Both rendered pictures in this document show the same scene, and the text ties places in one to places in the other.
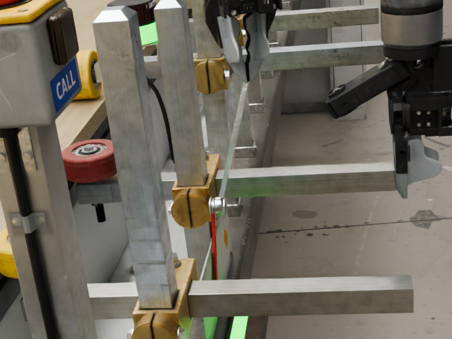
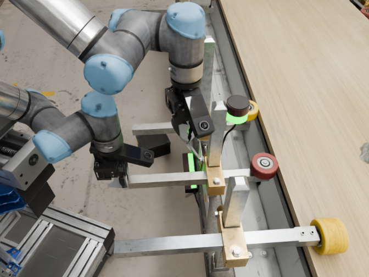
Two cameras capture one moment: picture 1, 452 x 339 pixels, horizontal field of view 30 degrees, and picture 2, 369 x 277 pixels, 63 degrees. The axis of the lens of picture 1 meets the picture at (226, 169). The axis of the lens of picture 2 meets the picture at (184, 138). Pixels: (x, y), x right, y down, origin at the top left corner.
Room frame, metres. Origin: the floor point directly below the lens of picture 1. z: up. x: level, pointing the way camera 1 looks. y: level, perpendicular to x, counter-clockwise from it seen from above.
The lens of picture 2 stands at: (1.57, -0.18, 1.61)
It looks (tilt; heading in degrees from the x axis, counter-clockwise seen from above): 47 degrees down; 167
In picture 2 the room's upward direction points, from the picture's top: straight up
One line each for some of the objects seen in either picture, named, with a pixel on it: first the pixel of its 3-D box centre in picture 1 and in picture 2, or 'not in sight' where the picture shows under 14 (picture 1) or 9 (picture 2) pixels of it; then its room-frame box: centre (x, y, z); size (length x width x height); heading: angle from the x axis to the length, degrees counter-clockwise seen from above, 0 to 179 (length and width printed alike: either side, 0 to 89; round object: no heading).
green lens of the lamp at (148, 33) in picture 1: (135, 31); (236, 112); (1.03, 0.09, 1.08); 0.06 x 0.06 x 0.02
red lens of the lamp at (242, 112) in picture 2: (132, 11); (238, 105); (1.03, 0.09, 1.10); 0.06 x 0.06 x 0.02
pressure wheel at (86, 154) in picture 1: (95, 183); (261, 172); (1.09, 0.18, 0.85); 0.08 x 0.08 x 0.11
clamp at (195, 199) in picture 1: (195, 190); (214, 172); (1.05, 0.04, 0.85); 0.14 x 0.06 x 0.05; 170
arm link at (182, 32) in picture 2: not in sight; (184, 34); (1.02, -0.05, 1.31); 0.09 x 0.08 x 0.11; 62
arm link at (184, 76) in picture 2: not in sight; (184, 68); (1.02, -0.05, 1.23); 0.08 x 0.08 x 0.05
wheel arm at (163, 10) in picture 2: not in sight; (177, 11); (-0.18, 0.20, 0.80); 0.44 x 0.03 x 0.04; 80
